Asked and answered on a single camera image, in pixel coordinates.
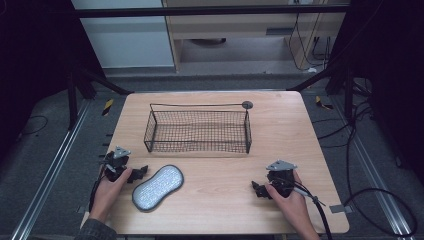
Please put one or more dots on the black horizontal frame bar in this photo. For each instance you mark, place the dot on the black horizontal frame bar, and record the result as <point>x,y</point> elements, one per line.
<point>200,11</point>

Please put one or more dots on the black curtain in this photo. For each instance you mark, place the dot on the black curtain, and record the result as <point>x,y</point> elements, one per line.
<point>36,66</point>
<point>393,83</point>

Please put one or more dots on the person's left hand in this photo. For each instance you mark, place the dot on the person's left hand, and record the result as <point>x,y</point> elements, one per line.
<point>107,195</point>

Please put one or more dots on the aluminium floor rail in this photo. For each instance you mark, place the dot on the aluminium floor rail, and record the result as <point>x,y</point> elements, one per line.
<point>50,173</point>
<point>376,176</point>

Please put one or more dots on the grey oval scrubbing pad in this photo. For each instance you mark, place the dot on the grey oval scrubbing pad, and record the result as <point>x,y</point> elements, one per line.
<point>157,188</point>

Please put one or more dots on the yellow and black tape strip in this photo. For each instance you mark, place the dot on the yellow and black tape strip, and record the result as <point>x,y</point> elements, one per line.
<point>322,104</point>
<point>107,107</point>

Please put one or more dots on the person's right hand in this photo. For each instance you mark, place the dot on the person's right hand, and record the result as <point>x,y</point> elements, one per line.
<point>293,208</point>

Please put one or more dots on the black metal stand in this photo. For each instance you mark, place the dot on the black metal stand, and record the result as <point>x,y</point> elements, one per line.
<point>336,81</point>
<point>78,90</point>

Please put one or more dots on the light wooden desk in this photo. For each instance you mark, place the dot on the light wooden desk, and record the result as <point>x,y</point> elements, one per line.
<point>233,23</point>

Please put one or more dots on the grey tape piece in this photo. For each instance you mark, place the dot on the grey tape piece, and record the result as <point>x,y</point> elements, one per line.
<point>340,209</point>

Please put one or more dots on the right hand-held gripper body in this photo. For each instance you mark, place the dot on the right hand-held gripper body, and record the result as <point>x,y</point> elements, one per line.
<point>282,178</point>

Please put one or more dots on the white cabinet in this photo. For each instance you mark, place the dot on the white cabinet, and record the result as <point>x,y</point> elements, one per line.
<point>130,40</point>

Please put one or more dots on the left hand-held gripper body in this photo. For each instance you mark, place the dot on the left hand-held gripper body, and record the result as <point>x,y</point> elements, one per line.
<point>115,163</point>

